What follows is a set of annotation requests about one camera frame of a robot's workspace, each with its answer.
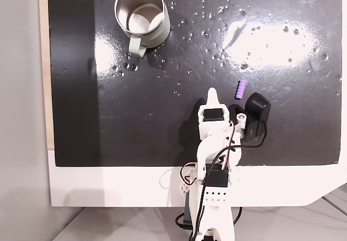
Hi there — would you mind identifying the black glossy table mat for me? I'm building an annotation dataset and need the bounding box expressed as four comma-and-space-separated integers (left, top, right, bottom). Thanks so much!
47, 0, 343, 168

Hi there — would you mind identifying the purple ribbed pen grip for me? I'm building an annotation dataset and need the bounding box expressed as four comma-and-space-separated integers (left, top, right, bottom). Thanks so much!
234, 79, 248, 101

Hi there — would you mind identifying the pale green steel mug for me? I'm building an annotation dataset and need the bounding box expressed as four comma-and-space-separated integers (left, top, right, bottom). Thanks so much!
113, 0, 171, 58

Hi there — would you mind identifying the red white servo cable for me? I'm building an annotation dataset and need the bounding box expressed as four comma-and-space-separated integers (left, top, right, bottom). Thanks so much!
179, 120, 236, 186

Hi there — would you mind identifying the black oval camera box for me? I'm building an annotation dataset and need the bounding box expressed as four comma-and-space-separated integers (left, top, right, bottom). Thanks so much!
228, 92, 272, 145

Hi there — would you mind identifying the black power cable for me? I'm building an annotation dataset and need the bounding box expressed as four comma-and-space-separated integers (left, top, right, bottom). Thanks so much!
175, 205, 244, 231

